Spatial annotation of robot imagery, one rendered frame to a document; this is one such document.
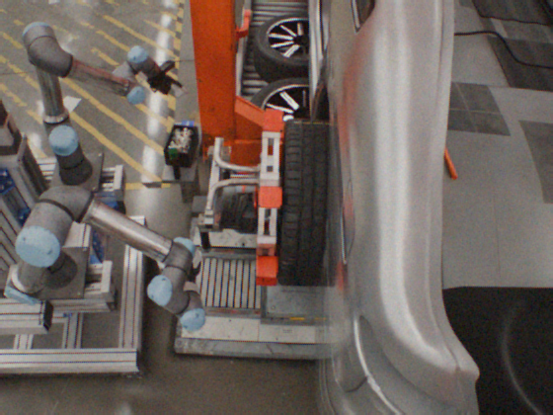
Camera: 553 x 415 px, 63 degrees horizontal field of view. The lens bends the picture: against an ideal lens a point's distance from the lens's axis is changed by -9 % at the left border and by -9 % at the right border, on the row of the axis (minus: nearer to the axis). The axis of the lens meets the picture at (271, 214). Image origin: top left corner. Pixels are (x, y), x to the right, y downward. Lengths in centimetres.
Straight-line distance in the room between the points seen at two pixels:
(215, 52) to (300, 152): 61
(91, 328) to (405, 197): 185
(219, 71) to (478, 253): 127
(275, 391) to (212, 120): 134
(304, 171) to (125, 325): 123
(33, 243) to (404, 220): 90
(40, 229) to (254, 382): 151
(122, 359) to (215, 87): 130
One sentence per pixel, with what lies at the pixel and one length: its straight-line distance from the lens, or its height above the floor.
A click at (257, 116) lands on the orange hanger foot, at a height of 78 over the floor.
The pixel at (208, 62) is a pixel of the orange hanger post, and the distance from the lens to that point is 211.
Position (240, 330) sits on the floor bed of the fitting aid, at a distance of 253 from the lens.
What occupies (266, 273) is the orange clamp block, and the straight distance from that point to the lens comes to 175.
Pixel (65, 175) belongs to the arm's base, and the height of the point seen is 87.
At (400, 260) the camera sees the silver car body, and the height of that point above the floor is 165.
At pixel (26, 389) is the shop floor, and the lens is 275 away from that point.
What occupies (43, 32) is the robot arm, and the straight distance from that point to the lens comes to 193.
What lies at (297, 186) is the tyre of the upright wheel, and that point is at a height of 114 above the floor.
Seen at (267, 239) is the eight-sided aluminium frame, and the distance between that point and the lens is 172.
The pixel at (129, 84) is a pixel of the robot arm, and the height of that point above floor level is 118.
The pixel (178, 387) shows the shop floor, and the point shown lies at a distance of 254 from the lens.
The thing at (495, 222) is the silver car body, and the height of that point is 98.
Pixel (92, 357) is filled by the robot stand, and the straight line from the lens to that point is 243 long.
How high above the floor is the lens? 242
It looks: 54 degrees down
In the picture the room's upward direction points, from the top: 3 degrees clockwise
